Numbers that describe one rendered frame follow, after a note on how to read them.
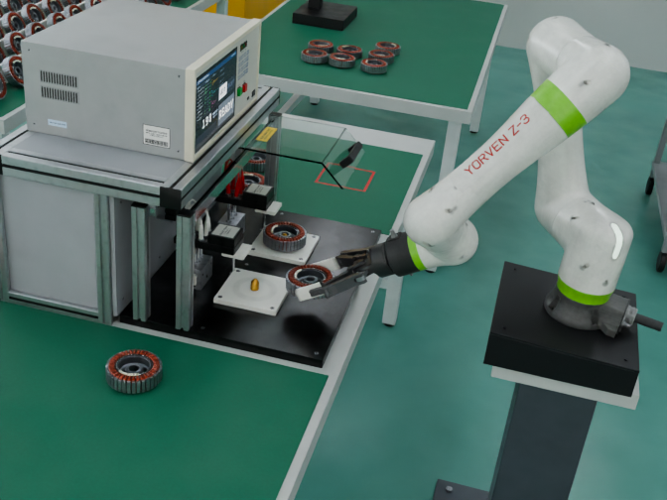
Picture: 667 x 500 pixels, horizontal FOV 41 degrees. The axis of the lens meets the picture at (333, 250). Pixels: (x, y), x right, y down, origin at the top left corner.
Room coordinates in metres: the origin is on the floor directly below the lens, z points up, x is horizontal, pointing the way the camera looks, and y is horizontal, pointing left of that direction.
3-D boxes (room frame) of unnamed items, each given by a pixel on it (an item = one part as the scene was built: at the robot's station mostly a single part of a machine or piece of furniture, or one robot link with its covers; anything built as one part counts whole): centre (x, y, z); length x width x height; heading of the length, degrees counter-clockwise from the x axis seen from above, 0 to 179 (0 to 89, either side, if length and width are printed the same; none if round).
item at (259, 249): (2.04, 0.13, 0.78); 0.15 x 0.15 x 0.01; 79
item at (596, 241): (1.79, -0.57, 0.99); 0.16 x 0.13 x 0.19; 19
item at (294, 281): (1.77, 0.05, 0.84); 0.11 x 0.11 x 0.04
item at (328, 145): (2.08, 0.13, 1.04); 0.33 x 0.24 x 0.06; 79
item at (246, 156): (1.94, 0.25, 1.03); 0.62 x 0.01 x 0.03; 169
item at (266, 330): (1.93, 0.17, 0.76); 0.64 x 0.47 x 0.02; 169
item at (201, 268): (1.83, 0.32, 0.80); 0.08 x 0.05 x 0.06; 169
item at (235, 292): (1.80, 0.18, 0.78); 0.15 x 0.15 x 0.01; 79
